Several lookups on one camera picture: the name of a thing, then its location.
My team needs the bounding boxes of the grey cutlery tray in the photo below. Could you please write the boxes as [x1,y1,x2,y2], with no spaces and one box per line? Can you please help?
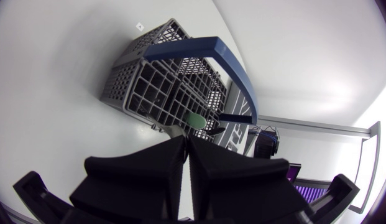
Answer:
[213,81,254,155]

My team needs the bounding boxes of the black electronics box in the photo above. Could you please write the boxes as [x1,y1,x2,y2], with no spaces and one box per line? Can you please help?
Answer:
[248,125,280,160]

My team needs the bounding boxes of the grey cutlery basket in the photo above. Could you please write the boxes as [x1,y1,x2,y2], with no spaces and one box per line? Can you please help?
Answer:
[99,17,259,144]

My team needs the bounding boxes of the black plastic spoon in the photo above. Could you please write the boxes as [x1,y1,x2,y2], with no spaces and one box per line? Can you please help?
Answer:
[206,126,227,136]

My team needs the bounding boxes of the pale green plastic spoon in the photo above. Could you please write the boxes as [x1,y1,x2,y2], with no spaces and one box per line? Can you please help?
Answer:
[183,111,208,130]

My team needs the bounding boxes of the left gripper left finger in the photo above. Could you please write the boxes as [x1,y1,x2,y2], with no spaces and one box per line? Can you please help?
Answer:
[60,135,188,224]

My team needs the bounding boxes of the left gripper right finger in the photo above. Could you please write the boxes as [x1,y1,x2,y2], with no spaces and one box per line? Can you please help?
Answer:
[188,135,309,224]

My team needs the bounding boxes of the dark screen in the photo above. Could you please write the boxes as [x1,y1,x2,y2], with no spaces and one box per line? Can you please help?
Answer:
[287,162,302,184]

